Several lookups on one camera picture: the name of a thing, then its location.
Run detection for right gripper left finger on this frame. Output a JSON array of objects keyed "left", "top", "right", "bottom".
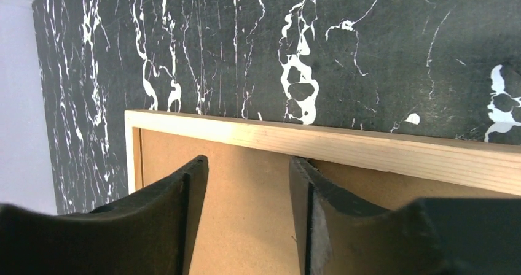
[{"left": 1, "top": 155, "right": 209, "bottom": 274}]

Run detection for wooden picture frame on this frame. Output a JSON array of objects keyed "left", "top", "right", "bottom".
[{"left": 124, "top": 110, "right": 520, "bottom": 195}]

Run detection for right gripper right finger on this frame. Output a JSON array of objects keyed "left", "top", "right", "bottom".
[{"left": 289, "top": 157, "right": 520, "bottom": 274}]

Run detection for brown cardboard backing board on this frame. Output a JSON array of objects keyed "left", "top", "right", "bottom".
[{"left": 139, "top": 130, "right": 520, "bottom": 274}]

